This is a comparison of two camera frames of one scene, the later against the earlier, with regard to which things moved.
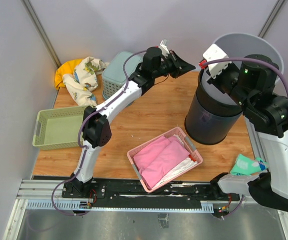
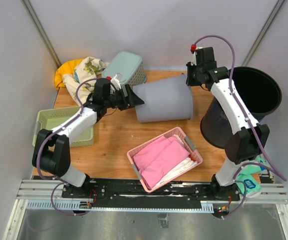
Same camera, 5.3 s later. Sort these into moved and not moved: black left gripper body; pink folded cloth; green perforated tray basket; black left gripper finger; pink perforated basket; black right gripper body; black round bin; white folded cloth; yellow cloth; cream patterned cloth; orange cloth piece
Moved: black left gripper body; black left gripper finger; black round bin; black right gripper body
Not moved: white folded cloth; pink perforated basket; yellow cloth; green perforated tray basket; pink folded cloth; orange cloth piece; cream patterned cloth
